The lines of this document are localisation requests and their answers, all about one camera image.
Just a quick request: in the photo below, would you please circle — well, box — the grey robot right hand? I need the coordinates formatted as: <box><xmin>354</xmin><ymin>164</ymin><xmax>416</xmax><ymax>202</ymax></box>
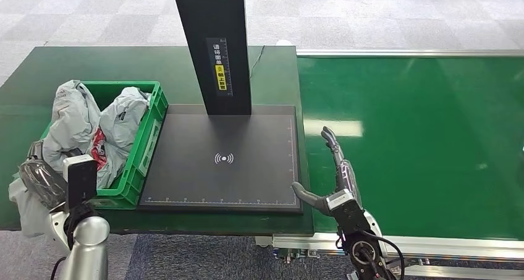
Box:
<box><xmin>291</xmin><ymin>126</ymin><xmax>363</xmax><ymax>218</ymax></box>

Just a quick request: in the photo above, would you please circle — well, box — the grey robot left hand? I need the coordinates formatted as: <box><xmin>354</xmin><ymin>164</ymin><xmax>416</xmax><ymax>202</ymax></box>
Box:
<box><xmin>18</xmin><ymin>140</ymin><xmax>69</xmax><ymax>210</ymax></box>

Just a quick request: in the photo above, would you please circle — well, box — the green conveyor belt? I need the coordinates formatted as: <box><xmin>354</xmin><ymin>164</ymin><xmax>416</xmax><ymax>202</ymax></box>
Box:
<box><xmin>254</xmin><ymin>48</ymin><xmax>524</xmax><ymax>280</ymax></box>

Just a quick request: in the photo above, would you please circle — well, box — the black inbound scanner machine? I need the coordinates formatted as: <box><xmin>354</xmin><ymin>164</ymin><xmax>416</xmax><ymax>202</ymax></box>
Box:
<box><xmin>137</xmin><ymin>0</ymin><xmax>304</xmax><ymax>216</ymax></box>

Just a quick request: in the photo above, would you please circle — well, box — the grey red plastic mailer package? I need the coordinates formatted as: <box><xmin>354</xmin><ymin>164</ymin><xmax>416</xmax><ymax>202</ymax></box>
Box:
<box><xmin>88</xmin><ymin>87</ymin><xmax>151</xmax><ymax>190</ymax></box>

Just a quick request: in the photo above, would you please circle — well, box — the green plastic crate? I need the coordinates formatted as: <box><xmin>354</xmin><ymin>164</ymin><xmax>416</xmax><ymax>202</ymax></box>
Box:
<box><xmin>40</xmin><ymin>80</ymin><xmax>169</xmax><ymax>210</ymax></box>

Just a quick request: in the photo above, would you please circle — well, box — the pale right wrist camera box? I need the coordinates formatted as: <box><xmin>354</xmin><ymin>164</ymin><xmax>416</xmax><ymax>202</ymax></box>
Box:
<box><xmin>326</xmin><ymin>189</ymin><xmax>370</xmax><ymax>235</ymax></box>

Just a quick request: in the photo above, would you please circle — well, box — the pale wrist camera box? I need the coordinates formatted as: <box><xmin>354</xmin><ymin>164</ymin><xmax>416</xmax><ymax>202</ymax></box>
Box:
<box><xmin>62</xmin><ymin>154</ymin><xmax>99</xmax><ymax>210</ymax></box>
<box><xmin>326</xmin><ymin>189</ymin><xmax>370</xmax><ymax>235</ymax></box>

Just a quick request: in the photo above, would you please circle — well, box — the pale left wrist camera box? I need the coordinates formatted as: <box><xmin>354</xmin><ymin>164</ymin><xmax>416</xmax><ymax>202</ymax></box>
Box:
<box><xmin>62</xmin><ymin>154</ymin><xmax>99</xmax><ymax>210</ymax></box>

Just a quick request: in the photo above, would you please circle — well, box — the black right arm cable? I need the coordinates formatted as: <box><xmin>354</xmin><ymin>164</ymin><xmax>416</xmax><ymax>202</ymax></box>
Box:
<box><xmin>370</xmin><ymin>230</ymin><xmax>406</xmax><ymax>280</ymax></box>

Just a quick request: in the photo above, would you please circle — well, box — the thin black table cable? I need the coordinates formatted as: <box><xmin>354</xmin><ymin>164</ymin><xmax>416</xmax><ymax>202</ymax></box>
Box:
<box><xmin>248</xmin><ymin>45</ymin><xmax>266</xmax><ymax>81</ymax></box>

